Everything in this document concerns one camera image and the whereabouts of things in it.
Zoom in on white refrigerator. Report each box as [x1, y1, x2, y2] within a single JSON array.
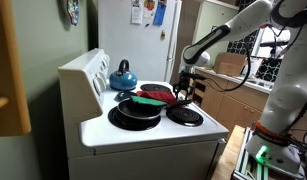
[[97, 0, 183, 84]]

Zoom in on wooden base cabinets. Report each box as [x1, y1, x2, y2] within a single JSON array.
[[192, 68, 276, 134]]

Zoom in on white countertop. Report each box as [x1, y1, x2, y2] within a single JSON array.
[[194, 65, 274, 95]]

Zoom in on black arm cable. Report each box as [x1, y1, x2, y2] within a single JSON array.
[[192, 46, 253, 93]]

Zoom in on fridge picture magnet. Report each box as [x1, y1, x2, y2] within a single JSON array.
[[142, 0, 157, 19]]

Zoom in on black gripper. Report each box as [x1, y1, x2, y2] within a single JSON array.
[[172, 73, 195, 101]]

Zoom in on cardboard box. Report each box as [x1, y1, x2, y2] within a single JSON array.
[[213, 52, 249, 77]]

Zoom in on colourful decorative wall plate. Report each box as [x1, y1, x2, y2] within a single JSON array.
[[66, 0, 80, 27]]

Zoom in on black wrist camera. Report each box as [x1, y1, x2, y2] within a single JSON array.
[[180, 70, 207, 81]]

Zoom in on black stereo camera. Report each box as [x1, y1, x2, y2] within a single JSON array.
[[259, 40, 290, 48]]

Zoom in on white electric stove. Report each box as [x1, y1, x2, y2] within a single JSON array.
[[57, 48, 230, 180]]

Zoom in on white fridge paper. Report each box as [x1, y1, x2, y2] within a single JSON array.
[[130, 0, 144, 25]]

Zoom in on black coil burner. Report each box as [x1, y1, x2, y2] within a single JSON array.
[[139, 83, 172, 94], [107, 105, 162, 132], [109, 84, 138, 92], [166, 106, 205, 127]]

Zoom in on green cloth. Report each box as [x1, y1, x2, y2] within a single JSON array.
[[130, 95, 168, 108]]

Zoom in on wooden platform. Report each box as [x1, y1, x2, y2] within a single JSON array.
[[211, 124, 247, 180]]

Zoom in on black frying pan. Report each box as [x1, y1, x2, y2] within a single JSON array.
[[116, 97, 194, 120]]

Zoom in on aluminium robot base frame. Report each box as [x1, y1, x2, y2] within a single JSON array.
[[232, 128, 307, 180]]

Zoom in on red kitchen towel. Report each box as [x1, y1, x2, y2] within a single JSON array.
[[136, 90, 177, 104]]

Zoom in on pale green tall cabinet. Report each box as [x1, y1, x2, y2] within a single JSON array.
[[186, 0, 241, 68]]

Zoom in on blue kettle with black handle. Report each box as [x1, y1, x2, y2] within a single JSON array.
[[108, 59, 139, 92]]

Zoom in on colourful fridge flyer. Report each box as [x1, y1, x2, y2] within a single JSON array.
[[153, 0, 168, 27]]

